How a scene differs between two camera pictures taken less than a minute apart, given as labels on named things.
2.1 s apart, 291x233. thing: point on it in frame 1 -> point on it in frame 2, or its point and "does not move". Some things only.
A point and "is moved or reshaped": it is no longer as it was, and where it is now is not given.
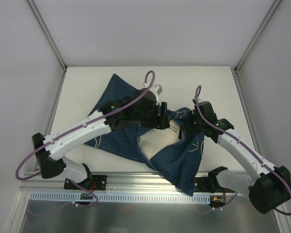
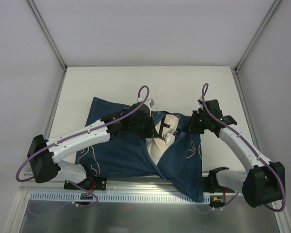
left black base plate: (94, 182) does not move
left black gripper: (163, 114) -> (150, 124)
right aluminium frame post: (273, 6) does not move
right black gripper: (190, 124) -> (192, 124)
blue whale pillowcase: (180, 164) is moved or reshaped
